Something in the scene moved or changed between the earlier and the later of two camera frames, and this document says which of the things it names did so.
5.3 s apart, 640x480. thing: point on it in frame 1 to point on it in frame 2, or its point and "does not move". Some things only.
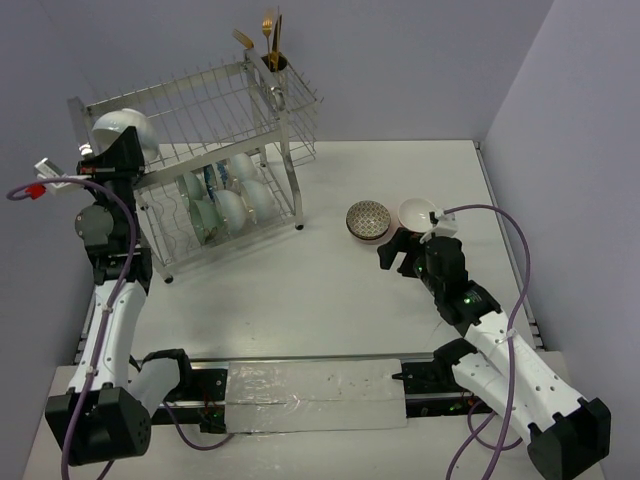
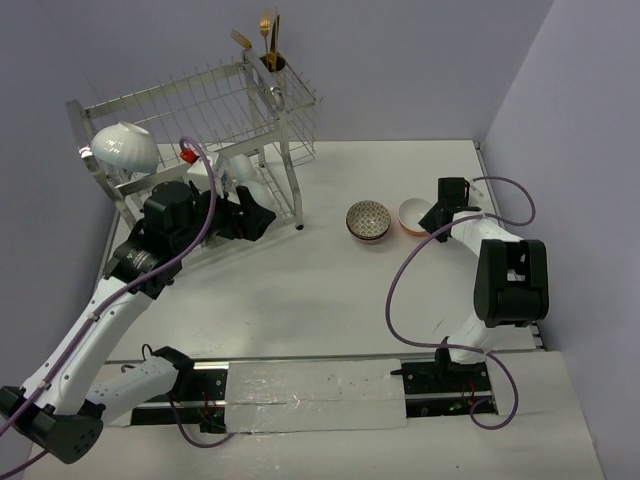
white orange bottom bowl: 414,214 does not move
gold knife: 274,63 does not move
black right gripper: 403,242 to 429,220
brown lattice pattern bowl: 368,220 does not move
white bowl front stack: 259,199 does not move
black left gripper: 112,169 to 239,218
